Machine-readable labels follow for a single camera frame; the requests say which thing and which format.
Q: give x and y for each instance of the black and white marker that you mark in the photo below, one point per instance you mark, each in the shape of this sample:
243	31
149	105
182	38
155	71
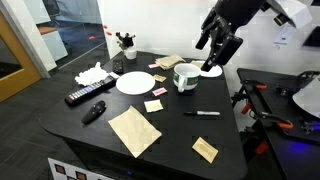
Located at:
206	113

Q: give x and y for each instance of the crumpled white tissue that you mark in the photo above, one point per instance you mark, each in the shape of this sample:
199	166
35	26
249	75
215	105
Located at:
90	76

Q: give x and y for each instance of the checkerboard calibration board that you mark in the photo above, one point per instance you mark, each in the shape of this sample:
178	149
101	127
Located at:
56	165

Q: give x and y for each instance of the white round plate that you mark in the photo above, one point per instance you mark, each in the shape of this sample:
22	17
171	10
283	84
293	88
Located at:
216	72
135	83

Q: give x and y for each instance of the pink sweetener packet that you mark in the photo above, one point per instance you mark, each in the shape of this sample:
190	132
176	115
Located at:
153	65
159	91

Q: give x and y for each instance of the white cabinet with wooden top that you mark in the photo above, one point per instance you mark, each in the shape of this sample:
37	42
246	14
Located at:
55	45

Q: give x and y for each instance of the long black remote control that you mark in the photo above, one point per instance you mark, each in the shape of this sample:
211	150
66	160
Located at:
88	90

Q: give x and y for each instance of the black presenter clicker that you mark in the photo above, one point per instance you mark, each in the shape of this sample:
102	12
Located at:
94	112

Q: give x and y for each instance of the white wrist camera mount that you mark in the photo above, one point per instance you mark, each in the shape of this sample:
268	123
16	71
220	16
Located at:
296	13

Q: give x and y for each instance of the folded brown paper napkin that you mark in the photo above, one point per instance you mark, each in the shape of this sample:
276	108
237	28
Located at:
169	61
196	63

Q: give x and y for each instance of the small white paper slip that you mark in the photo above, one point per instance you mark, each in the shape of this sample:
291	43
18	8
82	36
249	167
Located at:
114	75

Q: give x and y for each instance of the short black remote control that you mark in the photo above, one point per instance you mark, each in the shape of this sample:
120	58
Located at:
118	66

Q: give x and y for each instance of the black wall mounted screen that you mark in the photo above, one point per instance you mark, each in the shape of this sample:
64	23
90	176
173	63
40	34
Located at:
313	38

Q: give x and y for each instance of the large flat tan paper napkin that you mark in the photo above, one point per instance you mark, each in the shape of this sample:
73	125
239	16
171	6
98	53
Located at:
135	131

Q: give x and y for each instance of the pale yellow sticky note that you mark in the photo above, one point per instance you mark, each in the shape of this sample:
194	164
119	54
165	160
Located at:
153	106

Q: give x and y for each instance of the white mug with green band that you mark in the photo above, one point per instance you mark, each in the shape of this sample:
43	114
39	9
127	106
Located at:
186	81

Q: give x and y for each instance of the tan printed paper packet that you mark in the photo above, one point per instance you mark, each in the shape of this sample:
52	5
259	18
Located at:
205	150

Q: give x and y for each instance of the white ribbed vase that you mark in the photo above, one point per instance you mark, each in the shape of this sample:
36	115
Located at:
130	54

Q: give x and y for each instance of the white wall mounted device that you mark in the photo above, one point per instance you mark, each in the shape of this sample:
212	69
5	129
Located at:
281	38

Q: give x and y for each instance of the orange black bar clamp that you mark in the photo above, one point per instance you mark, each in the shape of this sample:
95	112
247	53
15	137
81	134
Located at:
281	124
255	84

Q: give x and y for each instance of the black optical breadboard table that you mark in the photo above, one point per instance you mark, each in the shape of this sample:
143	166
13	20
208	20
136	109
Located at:
293	160

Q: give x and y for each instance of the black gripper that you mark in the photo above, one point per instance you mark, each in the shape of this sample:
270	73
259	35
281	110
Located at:
233	13

